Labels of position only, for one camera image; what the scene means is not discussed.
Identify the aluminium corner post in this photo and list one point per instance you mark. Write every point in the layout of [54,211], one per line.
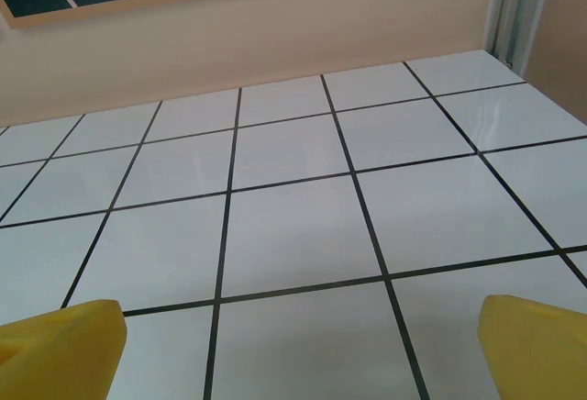
[513,14]

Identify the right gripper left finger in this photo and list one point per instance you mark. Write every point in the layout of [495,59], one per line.
[59,354]

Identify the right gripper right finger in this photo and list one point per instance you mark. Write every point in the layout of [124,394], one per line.
[541,354]

